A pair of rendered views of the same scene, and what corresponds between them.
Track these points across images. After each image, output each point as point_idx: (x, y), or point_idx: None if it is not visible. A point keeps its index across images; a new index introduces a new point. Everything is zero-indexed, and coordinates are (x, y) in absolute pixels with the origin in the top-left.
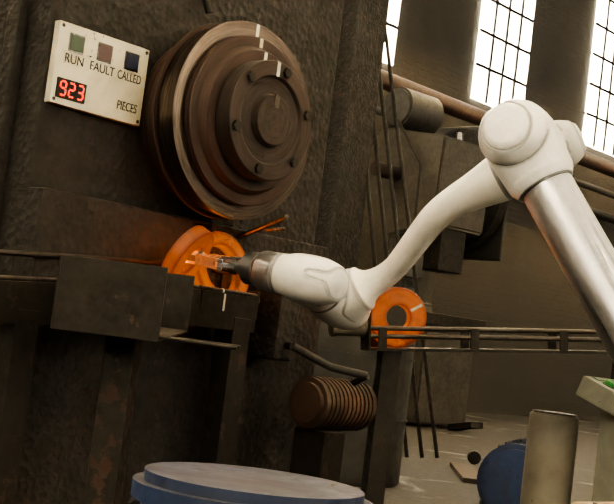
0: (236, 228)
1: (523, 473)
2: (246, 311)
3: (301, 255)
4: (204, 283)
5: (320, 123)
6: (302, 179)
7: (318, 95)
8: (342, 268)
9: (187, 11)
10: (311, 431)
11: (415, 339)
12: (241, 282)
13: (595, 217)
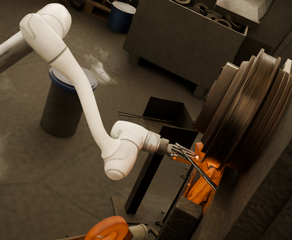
0: (220, 183)
1: None
2: (176, 201)
3: (138, 125)
4: (197, 182)
5: (268, 165)
6: (242, 198)
7: (283, 141)
8: (116, 122)
9: None
10: None
11: None
12: (191, 196)
13: (10, 37)
